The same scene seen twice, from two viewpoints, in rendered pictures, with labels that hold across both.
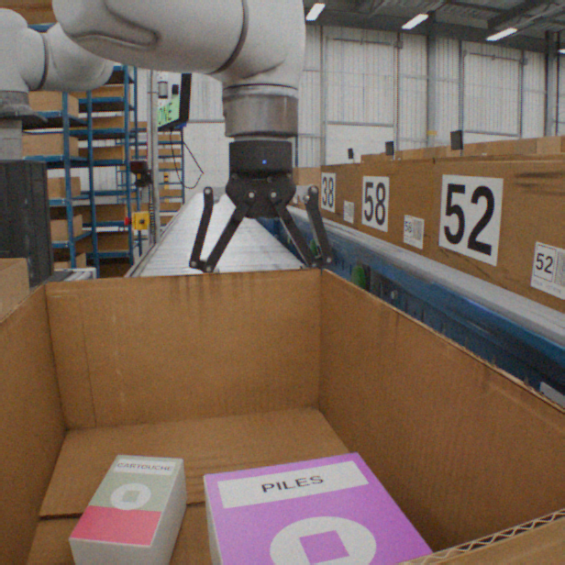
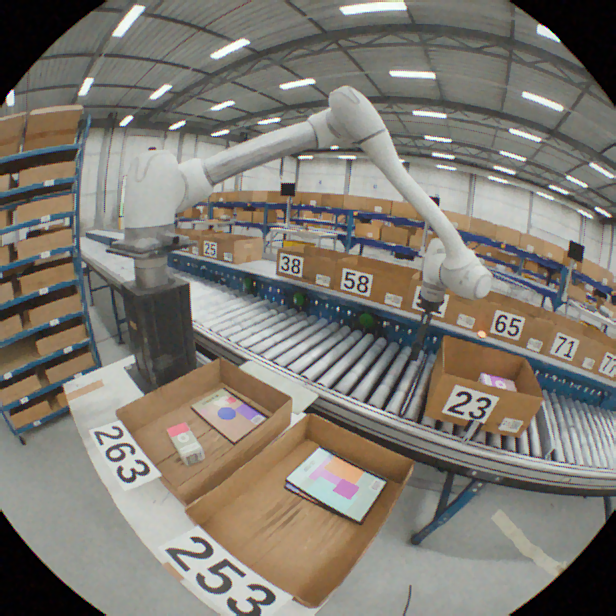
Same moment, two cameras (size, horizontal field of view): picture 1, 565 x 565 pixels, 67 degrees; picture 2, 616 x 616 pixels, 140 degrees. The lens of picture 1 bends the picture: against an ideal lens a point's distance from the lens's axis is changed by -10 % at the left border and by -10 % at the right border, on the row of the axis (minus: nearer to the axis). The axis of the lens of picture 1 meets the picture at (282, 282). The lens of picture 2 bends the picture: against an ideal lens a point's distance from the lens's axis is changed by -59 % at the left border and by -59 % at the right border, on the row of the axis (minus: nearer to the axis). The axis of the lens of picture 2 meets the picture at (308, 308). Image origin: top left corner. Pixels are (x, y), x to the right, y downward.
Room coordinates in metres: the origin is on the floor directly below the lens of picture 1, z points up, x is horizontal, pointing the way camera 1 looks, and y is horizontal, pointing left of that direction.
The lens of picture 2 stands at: (0.37, 0.93, 1.30)
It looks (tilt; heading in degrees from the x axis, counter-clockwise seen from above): 21 degrees down; 309
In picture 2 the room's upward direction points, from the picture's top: 6 degrees clockwise
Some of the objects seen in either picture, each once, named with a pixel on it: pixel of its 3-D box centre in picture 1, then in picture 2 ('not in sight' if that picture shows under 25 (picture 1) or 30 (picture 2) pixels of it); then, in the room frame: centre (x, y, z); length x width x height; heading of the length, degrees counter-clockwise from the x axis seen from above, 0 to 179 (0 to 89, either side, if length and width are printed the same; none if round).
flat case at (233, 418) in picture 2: not in sight; (228, 414); (0.84, 0.66, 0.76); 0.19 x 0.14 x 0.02; 7
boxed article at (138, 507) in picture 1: (135, 518); not in sight; (0.27, 0.11, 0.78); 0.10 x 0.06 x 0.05; 179
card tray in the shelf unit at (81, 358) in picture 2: not in sight; (66, 358); (2.21, 1.24, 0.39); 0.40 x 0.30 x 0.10; 99
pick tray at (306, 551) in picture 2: not in sight; (310, 505); (0.49, 0.72, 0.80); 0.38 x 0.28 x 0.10; 96
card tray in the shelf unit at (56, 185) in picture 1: (33, 188); (47, 273); (2.21, 1.24, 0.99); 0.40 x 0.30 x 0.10; 95
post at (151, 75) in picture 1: (151, 156); not in sight; (1.95, 0.54, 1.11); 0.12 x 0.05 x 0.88; 9
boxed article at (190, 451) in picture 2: not in sight; (185, 444); (0.80, 0.82, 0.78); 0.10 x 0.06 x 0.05; 175
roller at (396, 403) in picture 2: not in sight; (408, 380); (0.56, 0.05, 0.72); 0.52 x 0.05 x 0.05; 99
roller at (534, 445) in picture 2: not in sight; (530, 418); (-0.02, -0.04, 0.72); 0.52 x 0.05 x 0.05; 99
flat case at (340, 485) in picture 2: not in sight; (338, 482); (0.49, 0.63, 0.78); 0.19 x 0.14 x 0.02; 5
